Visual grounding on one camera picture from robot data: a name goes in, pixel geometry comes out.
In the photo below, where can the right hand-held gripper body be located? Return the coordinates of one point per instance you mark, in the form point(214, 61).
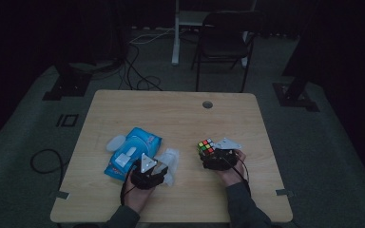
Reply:
point(225, 158)

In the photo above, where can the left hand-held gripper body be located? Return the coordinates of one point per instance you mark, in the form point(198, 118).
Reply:
point(147, 180)

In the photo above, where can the colourful puzzle cube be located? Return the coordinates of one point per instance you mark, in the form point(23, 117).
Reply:
point(205, 146)

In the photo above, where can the white wet wipe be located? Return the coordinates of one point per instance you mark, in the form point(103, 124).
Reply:
point(171, 158)

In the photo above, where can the blue wet wipes pack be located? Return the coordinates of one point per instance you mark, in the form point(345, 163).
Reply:
point(139, 141)

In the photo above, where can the person's right hand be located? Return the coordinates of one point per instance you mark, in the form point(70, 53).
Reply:
point(234, 175)

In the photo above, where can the person's left hand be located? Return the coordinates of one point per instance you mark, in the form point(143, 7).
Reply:
point(136, 198)

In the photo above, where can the grey table grommet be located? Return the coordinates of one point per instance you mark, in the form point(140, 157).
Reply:
point(207, 104)

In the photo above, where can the grey tape piece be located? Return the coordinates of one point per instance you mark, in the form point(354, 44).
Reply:
point(62, 195)
point(283, 192)

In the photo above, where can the black stand base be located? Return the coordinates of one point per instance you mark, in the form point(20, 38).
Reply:
point(294, 95)
point(68, 85)

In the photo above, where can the black folding chair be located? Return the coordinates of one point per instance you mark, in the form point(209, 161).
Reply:
point(223, 46)

